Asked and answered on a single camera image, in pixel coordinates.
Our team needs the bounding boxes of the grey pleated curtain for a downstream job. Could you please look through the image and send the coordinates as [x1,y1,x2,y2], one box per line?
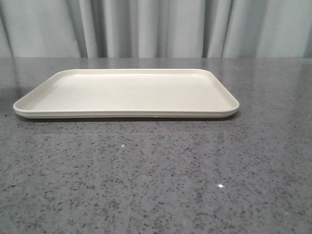
[0,0,312,58]

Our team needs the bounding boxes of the cream rectangular plastic tray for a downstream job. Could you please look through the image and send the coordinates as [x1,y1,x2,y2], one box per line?
[13,69,239,118]

